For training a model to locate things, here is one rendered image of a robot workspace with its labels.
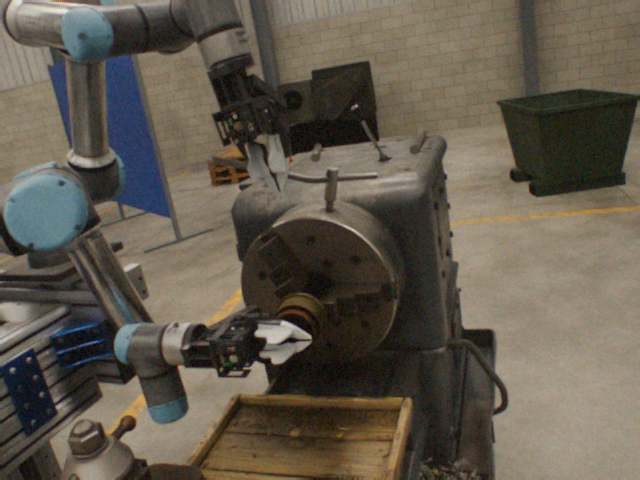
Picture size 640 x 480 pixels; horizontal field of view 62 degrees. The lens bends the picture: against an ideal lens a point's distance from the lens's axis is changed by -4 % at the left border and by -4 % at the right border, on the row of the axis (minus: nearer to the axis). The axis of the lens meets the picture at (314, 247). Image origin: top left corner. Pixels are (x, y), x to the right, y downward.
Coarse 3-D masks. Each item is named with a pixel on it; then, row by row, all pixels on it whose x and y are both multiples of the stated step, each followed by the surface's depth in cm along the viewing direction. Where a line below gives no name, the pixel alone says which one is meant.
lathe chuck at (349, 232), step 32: (288, 224) 103; (320, 224) 102; (352, 224) 102; (256, 256) 108; (320, 256) 104; (352, 256) 102; (384, 256) 102; (256, 288) 110; (352, 320) 106; (384, 320) 104; (320, 352) 111; (352, 352) 109
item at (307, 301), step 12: (288, 300) 97; (300, 300) 96; (312, 300) 97; (276, 312) 96; (288, 312) 93; (300, 312) 93; (312, 312) 95; (324, 312) 97; (300, 324) 93; (312, 324) 93; (324, 324) 99; (312, 336) 93
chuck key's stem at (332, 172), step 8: (328, 168) 101; (336, 168) 101; (328, 176) 101; (336, 176) 102; (328, 184) 102; (336, 184) 102; (328, 192) 102; (336, 192) 103; (328, 200) 103; (328, 208) 104
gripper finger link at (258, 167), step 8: (248, 144) 87; (256, 144) 88; (264, 144) 89; (248, 152) 86; (256, 152) 88; (264, 152) 89; (256, 160) 88; (264, 160) 89; (248, 168) 85; (256, 168) 87; (264, 168) 89; (256, 176) 87; (264, 176) 89; (272, 176) 89; (272, 184) 90
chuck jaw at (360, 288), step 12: (336, 288) 103; (348, 288) 102; (360, 288) 101; (372, 288) 100; (384, 288) 102; (324, 300) 99; (336, 300) 99; (348, 300) 98; (360, 300) 100; (372, 300) 99; (384, 300) 102; (336, 312) 99; (348, 312) 99
